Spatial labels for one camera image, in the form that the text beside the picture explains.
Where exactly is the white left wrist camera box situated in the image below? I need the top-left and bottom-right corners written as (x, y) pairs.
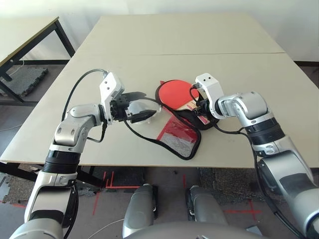
top-left (99, 71), bottom-right (125, 125)

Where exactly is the grey right robot leg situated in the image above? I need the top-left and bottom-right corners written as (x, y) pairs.
top-left (186, 185), bottom-right (229, 228)

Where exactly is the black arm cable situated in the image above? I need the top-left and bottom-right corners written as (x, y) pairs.
top-left (189, 83), bottom-right (310, 239)
top-left (61, 68), bottom-right (108, 144)

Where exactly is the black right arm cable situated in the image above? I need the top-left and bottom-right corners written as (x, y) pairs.
top-left (189, 83), bottom-right (310, 239)

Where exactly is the white floor cable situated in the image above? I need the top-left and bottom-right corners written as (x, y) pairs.
top-left (88, 218), bottom-right (125, 239)

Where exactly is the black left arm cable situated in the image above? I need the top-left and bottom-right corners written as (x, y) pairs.
top-left (61, 68), bottom-right (108, 144)

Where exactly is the grey flat floor object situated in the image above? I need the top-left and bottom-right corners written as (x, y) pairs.
top-left (245, 225), bottom-right (263, 236)

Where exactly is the grey left robot leg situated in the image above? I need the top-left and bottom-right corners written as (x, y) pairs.
top-left (122, 183), bottom-right (159, 239)

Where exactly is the grey robot torso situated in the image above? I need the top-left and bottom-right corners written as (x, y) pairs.
top-left (129, 221), bottom-right (250, 239)

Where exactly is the grey robot leg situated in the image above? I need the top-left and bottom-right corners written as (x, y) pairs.
top-left (122, 183), bottom-right (159, 239)
top-left (186, 185), bottom-right (229, 228)

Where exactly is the red and black paddle case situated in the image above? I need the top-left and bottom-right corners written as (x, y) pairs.
top-left (123, 79), bottom-right (220, 161)

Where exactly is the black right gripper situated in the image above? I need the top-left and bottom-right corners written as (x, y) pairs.
top-left (192, 96), bottom-right (211, 118)

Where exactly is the side table with black frame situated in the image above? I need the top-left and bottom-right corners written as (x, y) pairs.
top-left (0, 16), bottom-right (76, 103)

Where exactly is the red ping-pong paddle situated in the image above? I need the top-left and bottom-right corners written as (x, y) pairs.
top-left (159, 79), bottom-right (210, 124)

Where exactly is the black main table frame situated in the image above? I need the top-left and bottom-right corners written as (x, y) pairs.
top-left (0, 161), bottom-right (103, 190)

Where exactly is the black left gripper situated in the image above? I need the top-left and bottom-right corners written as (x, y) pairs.
top-left (109, 91), bottom-right (157, 124)

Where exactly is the black foam floor mat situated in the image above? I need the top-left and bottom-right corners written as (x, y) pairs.
top-left (0, 66), bottom-right (49, 99)

